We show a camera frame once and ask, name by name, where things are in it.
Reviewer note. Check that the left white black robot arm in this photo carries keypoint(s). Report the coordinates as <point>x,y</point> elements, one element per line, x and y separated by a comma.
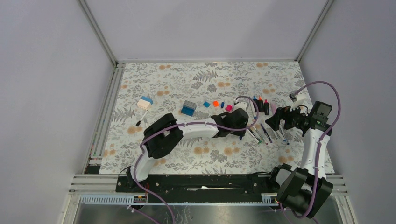
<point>165,134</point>

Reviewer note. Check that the cream blue toy brick block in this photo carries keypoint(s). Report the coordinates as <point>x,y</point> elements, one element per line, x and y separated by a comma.
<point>145,103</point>

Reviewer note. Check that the blue highlighter black body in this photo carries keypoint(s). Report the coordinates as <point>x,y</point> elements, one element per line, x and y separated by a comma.
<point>256,105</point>

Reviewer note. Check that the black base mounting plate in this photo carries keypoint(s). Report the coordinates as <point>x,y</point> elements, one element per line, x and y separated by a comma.
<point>223,188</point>

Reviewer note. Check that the white black cap marker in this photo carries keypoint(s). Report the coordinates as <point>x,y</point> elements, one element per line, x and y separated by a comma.
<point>141,119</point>

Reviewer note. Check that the pink highlighter black body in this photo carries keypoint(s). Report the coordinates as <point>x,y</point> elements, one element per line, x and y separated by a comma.
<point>266,107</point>

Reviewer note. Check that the light pink pen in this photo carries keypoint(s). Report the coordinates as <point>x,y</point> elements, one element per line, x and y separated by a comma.
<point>273,108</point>

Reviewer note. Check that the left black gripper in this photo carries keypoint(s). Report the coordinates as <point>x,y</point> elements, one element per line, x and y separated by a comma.
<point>240,132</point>

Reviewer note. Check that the orange highlighter black body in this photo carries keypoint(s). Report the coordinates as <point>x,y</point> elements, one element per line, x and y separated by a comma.
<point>260,105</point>

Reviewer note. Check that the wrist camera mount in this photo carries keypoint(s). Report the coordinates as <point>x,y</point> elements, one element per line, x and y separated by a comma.
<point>297,99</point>
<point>240,105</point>

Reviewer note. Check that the light blue pen cap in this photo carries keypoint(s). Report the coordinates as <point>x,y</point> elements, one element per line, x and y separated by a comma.
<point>206,104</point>

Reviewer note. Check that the floral patterned table mat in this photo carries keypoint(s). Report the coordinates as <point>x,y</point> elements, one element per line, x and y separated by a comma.
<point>192,93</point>

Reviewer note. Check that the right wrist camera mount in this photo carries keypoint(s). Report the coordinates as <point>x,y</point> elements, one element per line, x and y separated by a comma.
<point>297,99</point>

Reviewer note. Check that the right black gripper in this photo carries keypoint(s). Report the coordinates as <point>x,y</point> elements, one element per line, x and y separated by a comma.
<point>274,121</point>

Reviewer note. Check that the blue grey toy brick block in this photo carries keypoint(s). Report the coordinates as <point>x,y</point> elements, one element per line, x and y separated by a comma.
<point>188,108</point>

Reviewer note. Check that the purple gel pen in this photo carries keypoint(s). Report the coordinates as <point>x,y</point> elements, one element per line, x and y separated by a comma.
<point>266,133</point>

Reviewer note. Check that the teal green gel pen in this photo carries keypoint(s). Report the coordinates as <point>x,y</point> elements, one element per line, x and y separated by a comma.
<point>258,140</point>

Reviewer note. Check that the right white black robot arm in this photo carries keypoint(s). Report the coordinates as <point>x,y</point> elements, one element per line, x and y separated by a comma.
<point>305,188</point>

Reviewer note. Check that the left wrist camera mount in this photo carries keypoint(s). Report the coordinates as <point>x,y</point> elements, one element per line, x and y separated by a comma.
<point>240,105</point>

